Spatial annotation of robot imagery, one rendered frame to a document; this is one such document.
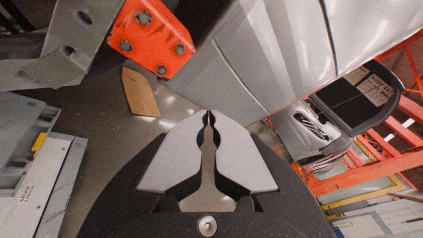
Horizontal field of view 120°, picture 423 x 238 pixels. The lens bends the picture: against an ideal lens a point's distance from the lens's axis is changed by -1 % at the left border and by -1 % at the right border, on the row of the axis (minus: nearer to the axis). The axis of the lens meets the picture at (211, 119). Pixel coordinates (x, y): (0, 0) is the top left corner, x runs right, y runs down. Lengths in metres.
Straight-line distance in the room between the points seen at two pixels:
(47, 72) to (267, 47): 0.39
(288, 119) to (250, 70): 1.87
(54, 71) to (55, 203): 0.68
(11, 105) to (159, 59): 0.71
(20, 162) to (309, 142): 2.48
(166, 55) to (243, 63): 0.22
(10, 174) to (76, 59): 0.62
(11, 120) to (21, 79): 0.54
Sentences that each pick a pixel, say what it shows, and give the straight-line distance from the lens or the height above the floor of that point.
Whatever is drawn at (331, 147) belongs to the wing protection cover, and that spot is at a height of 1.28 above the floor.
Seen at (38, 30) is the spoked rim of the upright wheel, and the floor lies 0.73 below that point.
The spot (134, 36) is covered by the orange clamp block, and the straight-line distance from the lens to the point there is 0.20.
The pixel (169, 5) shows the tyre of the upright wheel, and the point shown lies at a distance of 0.27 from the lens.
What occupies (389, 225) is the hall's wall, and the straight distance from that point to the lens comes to 13.09.
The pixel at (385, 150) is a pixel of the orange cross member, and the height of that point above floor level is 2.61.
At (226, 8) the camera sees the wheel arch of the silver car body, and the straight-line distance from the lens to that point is 0.31.
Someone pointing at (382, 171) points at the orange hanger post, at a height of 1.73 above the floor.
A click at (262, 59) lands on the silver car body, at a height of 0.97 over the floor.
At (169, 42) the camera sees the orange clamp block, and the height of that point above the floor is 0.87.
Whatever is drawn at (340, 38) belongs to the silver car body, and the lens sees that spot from 0.53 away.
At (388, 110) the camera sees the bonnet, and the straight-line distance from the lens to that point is 3.07.
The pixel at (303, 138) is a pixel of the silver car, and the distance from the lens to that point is 2.26.
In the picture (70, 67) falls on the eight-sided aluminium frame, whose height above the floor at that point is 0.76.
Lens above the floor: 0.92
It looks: 23 degrees down
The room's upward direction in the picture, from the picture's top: 55 degrees clockwise
